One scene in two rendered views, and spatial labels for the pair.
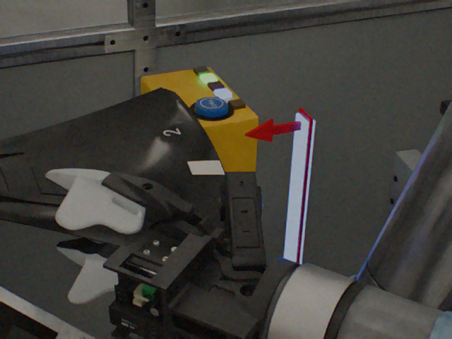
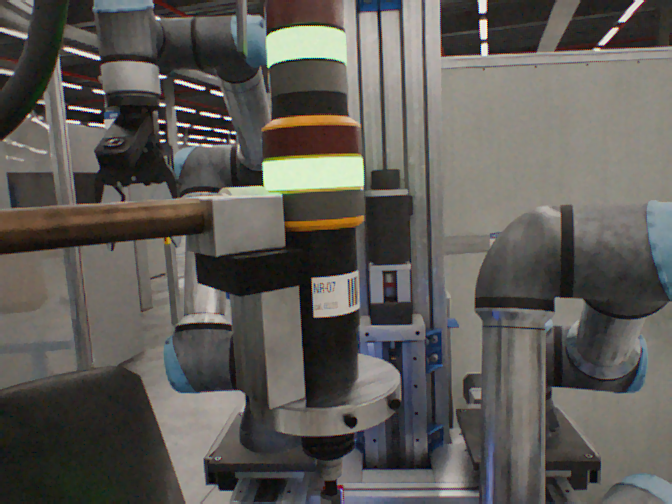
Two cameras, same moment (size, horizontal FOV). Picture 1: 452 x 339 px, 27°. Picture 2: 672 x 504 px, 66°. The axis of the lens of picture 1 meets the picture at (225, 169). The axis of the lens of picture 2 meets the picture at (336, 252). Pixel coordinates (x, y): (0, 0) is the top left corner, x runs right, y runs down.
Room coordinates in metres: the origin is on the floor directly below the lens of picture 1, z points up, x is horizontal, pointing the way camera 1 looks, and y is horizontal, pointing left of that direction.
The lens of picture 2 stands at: (0.54, 0.45, 1.55)
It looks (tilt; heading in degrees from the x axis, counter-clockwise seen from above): 8 degrees down; 293
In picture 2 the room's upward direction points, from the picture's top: 3 degrees counter-clockwise
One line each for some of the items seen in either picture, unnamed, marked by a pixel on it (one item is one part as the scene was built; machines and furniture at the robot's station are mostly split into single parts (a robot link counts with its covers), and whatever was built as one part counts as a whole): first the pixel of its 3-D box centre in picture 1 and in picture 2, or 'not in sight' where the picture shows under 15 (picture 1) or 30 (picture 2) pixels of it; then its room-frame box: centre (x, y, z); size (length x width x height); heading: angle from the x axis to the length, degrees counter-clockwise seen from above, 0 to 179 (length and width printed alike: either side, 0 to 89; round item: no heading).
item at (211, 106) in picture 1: (211, 108); not in sight; (1.01, 0.02, 1.08); 0.04 x 0.04 x 0.02
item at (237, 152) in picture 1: (196, 131); not in sight; (1.05, 0.04, 1.02); 0.16 x 0.10 x 0.11; 25
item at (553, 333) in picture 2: not in sight; (523, 351); (0.60, -0.59, 1.20); 0.13 x 0.12 x 0.14; 1
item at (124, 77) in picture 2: not in sight; (129, 84); (1.09, -0.13, 1.70); 0.08 x 0.08 x 0.05
